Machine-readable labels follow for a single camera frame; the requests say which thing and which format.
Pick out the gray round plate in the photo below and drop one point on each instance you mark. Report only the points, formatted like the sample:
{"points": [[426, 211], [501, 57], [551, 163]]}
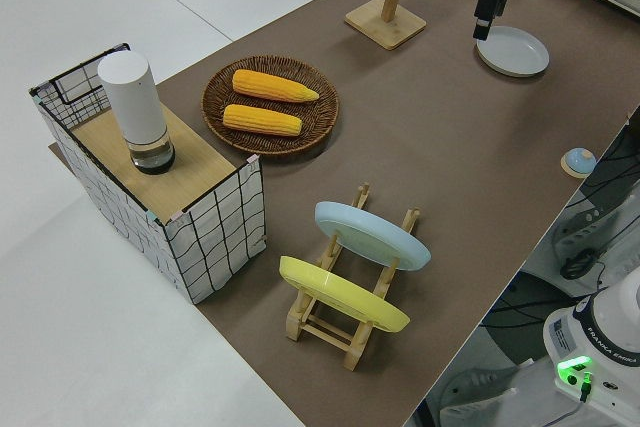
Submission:
{"points": [[515, 54]]}

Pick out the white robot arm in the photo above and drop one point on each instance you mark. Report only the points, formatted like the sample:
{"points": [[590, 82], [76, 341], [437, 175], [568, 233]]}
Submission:
{"points": [[600, 347]]}

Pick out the light blue plate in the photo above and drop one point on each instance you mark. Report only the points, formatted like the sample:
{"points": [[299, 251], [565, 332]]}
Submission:
{"points": [[370, 234]]}

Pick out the yellow plate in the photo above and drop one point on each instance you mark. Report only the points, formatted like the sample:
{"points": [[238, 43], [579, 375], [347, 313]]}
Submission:
{"points": [[345, 297]]}

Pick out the wooden plate rack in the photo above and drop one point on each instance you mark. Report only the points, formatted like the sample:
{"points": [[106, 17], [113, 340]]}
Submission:
{"points": [[325, 329]]}

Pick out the brown table mat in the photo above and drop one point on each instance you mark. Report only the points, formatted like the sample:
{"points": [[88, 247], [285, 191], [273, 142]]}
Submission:
{"points": [[450, 147]]}

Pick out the blue dome wooden bell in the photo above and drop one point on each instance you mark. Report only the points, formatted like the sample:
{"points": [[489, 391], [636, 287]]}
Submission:
{"points": [[577, 161]]}

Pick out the brown wicker basket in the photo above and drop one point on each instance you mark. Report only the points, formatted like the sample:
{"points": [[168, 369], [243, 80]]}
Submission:
{"points": [[320, 117]]}

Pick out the yellow corn cob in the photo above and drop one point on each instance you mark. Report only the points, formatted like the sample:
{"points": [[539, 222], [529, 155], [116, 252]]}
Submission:
{"points": [[262, 121], [272, 86]]}

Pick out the white cylinder bottle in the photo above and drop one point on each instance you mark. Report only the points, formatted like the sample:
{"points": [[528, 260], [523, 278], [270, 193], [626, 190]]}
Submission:
{"points": [[135, 102]]}

